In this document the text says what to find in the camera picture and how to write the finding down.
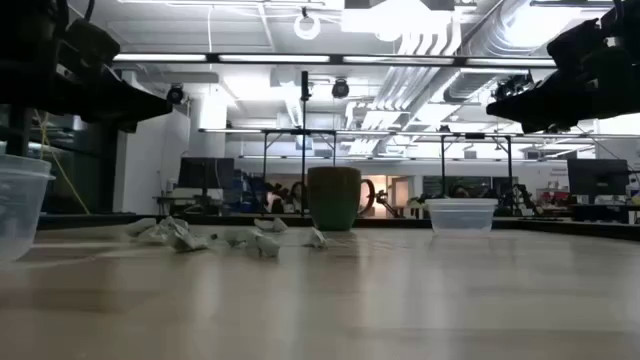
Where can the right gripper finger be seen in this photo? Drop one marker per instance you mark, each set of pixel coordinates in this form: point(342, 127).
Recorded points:
point(535, 105)
point(547, 125)

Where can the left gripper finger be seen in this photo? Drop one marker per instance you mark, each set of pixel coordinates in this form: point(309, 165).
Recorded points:
point(125, 126)
point(135, 102)

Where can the white green sweetener packet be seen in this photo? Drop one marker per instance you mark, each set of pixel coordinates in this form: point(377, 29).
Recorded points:
point(141, 227)
point(186, 242)
point(242, 236)
point(171, 226)
point(272, 225)
point(316, 239)
point(268, 246)

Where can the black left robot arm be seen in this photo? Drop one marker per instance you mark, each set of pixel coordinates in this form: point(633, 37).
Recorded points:
point(30, 60)

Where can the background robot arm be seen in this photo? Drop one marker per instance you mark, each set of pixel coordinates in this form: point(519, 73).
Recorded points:
point(385, 200)

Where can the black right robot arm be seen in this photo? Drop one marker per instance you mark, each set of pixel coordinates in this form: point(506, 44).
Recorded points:
point(632, 75)

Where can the black round spotlight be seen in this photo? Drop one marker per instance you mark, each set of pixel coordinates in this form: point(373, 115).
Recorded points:
point(175, 94)
point(340, 88)

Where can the black computer monitor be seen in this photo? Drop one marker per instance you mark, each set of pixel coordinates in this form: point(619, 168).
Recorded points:
point(206, 172)
point(597, 177)

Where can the clear cup upper right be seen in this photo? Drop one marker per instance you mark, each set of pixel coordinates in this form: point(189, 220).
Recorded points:
point(461, 216)

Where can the clear cup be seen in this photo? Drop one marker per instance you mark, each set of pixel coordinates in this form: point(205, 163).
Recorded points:
point(461, 216)
point(22, 210)

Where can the clear cup lower left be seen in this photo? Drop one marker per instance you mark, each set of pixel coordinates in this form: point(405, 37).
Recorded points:
point(22, 210)

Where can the overhead light bar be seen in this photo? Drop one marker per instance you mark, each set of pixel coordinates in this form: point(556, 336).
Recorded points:
point(275, 59)

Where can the black tripod stand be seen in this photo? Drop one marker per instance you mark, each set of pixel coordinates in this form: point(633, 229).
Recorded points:
point(303, 150)

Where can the person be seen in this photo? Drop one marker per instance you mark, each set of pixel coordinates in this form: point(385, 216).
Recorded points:
point(296, 197)

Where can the olive green ceramic mug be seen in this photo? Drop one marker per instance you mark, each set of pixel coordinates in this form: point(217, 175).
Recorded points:
point(334, 200)

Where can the black background rig frame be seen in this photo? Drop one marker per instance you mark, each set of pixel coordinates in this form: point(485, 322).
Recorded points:
point(265, 147)
point(443, 165)

